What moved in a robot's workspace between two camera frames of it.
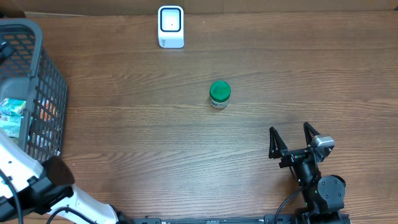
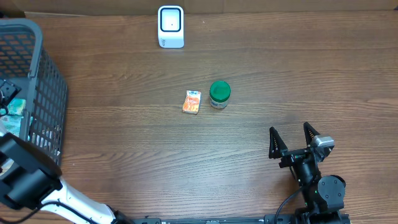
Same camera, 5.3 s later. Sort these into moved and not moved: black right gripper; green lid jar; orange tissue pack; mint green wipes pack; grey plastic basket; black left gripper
Moved: orange tissue pack; black left gripper
Not moved: mint green wipes pack; green lid jar; grey plastic basket; black right gripper
